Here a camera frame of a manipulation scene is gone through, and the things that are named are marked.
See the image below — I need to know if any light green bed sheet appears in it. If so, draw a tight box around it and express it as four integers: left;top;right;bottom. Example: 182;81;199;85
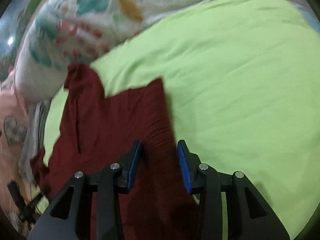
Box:
50;0;319;239

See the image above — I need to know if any folded grey towel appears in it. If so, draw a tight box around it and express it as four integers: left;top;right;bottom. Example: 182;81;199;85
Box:
18;100;51;184

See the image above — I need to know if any dark red knit sweater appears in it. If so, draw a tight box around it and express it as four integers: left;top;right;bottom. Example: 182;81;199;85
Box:
31;64;197;239

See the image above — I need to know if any white floral quilt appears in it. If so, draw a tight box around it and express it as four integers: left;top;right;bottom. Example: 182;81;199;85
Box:
14;0;319;102

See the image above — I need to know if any pink heart print quilt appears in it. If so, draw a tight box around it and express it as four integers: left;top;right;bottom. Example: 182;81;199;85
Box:
1;70;36;236

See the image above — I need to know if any gold framed wall painting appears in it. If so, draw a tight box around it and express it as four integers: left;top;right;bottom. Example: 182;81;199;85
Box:
1;0;42;81

